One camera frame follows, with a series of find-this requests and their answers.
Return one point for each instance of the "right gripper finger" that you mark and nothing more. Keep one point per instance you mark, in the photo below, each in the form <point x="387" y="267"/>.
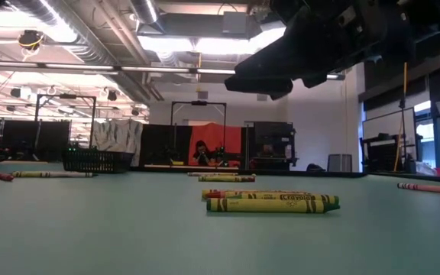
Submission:
<point x="300" y="57"/>
<point x="258" y="86"/>

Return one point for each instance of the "pink striped crayon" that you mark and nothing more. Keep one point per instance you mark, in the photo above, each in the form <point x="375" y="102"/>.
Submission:
<point x="430" y="188"/>

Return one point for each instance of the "black background robot arm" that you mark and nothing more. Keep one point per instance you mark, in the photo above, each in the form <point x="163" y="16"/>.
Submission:
<point x="222" y="154"/>

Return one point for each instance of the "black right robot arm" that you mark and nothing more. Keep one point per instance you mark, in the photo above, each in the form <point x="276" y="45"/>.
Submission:
<point x="434" y="23"/>

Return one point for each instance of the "black equipment cabinet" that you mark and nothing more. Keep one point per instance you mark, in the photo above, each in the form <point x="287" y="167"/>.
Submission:
<point x="273" y="131"/>

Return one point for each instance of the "orange backdrop cloth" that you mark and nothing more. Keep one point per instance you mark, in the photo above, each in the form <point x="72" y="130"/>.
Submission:
<point x="227" y="131"/>

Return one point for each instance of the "person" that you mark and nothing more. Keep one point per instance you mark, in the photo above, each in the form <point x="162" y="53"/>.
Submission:
<point x="267" y="149"/>
<point x="201" y="151"/>

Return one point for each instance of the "grey ceiling box unit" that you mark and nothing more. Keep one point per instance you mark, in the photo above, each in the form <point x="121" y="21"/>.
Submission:
<point x="235" y="23"/>

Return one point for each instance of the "long ceiling light strip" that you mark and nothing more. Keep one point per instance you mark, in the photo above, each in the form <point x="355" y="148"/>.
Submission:
<point x="155" y="69"/>

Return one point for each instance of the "orange crayon yellow wrapper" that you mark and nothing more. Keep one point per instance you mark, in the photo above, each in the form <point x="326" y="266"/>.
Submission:
<point x="254" y="191"/>

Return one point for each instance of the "grey trash bin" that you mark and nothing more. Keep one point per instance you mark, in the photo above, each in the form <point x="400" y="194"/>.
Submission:
<point x="339" y="163"/>

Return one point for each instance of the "red crayon yellow wrapper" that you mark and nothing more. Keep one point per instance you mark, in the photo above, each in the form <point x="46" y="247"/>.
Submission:
<point x="214" y="195"/>

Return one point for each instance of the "green crayon yellow wrapper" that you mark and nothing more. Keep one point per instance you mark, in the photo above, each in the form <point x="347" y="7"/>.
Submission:
<point x="296" y="197"/>
<point x="266" y="205"/>

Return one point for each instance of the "black partition panel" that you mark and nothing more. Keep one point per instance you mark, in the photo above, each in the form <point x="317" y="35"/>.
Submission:
<point x="153" y="143"/>
<point x="52" y="133"/>

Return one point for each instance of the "white patterned curtain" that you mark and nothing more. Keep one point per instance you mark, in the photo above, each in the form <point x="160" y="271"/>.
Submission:
<point x="117" y="137"/>

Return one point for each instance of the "black plastic basket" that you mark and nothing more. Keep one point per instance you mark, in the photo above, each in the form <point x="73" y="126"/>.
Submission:
<point x="96" y="162"/>

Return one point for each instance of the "white crayon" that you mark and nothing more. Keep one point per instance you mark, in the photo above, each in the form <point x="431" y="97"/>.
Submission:
<point x="75" y="175"/>

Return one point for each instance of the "green table mat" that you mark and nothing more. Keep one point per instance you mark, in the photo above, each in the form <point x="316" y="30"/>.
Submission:
<point x="90" y="229"/>

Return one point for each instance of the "black gantry frame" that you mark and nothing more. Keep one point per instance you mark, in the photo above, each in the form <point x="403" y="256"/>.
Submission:
<point x="199" y="102"/>
<point x="67" y="96"/>

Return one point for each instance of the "black table frame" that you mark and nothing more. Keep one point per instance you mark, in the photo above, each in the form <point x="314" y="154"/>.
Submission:
<point x="300" y="173"/>

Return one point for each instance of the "black ceiling-mounted camera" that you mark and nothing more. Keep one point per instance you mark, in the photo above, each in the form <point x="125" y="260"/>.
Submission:
<point x="31" y="38"/>

